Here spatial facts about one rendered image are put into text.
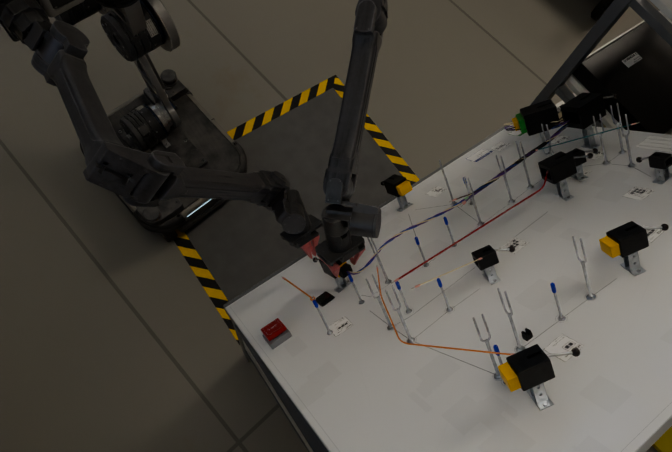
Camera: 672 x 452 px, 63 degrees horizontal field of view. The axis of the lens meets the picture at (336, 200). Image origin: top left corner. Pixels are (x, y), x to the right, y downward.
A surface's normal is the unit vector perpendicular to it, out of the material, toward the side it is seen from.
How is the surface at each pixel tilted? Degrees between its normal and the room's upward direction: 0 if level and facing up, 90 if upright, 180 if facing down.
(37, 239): 0
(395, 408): 50
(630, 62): 0
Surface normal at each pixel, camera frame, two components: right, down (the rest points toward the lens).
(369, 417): -0.36, -0.84
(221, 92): 0.11, -0.38
